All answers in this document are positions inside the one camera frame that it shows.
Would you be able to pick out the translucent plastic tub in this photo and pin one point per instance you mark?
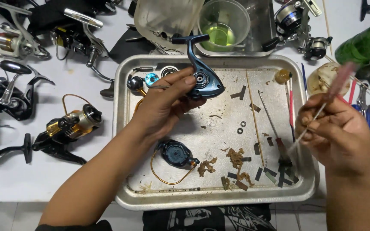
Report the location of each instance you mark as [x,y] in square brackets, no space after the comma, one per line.
[162,19]

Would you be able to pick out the gold and black reel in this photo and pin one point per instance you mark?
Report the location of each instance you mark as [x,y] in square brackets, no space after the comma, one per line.
[72,126]

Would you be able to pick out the steel rectangular container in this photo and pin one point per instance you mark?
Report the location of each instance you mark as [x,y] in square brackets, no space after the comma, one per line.
[262,29]

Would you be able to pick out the small metal screwdriver bit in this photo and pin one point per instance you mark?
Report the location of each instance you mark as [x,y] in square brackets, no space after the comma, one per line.
[142,68]

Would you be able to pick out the blue thin pen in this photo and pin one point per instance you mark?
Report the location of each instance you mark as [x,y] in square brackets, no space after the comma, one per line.
[304,80]

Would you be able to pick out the silver and blue reel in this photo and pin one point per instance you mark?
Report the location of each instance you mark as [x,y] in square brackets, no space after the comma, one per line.
[292,22]

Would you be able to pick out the red thin pick tool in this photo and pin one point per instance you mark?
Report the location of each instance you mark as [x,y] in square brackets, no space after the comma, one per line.
[291,102]

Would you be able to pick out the silver metal tray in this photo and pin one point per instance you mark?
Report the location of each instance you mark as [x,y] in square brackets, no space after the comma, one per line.
[204,134]

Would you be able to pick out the blue fishing reel body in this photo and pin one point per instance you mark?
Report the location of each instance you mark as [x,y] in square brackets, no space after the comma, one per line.
[206,80]

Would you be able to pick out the amber grease blob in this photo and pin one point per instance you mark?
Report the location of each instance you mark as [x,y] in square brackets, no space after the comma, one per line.
[282,76]

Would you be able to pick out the clear cup with green liquid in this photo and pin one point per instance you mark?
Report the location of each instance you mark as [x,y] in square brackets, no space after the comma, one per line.
[224,29]

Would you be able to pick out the blue rotor with gold bail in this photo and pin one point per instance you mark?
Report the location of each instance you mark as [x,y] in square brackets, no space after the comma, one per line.
[176,154]

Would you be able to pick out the brown grease clumps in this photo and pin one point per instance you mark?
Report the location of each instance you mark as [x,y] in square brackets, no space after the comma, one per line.
[236,158]

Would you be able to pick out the silver round bearing part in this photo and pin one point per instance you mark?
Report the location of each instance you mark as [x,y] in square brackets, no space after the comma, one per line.
[169,70]

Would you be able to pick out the scattered black tape strips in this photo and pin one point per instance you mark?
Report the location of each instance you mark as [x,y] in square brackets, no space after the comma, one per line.
[281,175]

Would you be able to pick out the person's left hand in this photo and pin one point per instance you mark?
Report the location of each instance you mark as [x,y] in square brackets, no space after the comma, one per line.
[159,106]

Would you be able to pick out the black cloth pouch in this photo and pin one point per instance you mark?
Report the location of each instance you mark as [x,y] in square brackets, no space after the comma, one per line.
[130,45]

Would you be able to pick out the person's right hand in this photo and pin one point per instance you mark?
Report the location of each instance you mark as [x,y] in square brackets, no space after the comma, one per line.
[342,134]

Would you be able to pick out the long wooden skewer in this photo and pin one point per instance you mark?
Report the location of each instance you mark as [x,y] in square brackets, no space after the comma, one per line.
[255,118]

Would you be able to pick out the greasy plastic bowl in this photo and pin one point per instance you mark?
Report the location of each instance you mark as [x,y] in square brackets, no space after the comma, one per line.
[321,78]

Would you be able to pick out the green glass bottle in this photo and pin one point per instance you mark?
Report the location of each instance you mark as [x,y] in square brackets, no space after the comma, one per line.
[365,45]

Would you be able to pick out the black reel with oval knob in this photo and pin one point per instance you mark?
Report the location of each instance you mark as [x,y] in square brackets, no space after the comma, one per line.
[8,93]

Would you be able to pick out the thin wooden skewer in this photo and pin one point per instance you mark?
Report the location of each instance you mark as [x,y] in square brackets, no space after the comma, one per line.
[327,29]

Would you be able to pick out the black printed shirt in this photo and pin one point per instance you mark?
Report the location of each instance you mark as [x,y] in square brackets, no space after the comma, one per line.
[204,218]

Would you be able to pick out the silver reel with gold spool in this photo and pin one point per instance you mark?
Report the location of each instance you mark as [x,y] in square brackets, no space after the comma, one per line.
[11,40]

